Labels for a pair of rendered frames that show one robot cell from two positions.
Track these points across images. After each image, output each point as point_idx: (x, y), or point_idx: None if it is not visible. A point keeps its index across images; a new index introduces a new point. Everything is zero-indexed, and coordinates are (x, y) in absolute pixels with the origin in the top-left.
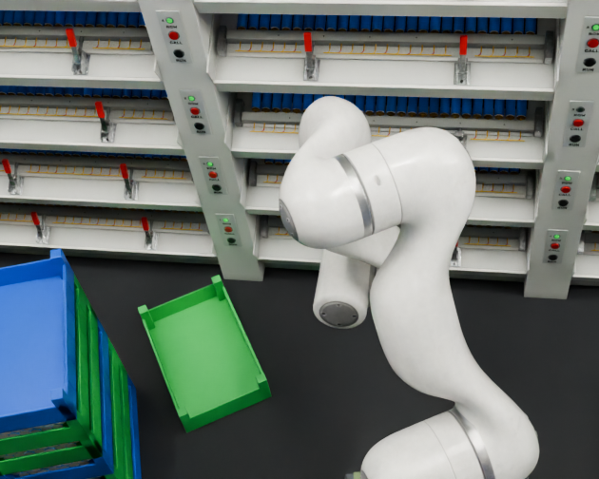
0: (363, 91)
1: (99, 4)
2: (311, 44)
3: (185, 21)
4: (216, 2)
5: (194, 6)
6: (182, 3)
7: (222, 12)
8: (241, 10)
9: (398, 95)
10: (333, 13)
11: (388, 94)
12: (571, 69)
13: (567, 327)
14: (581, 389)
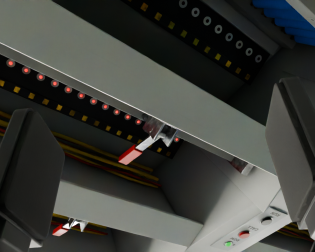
0: (103, 59)
1: None
2: (127, 154)
3: (217, 237)
4: (169, 241)
5: (194, 240)
6: (199, 248)
7: (182, 220)
8: (160, 219)
9: (35, 0)
10: (59, 185)
11: (58, 18)
12: None
13: None
14: None
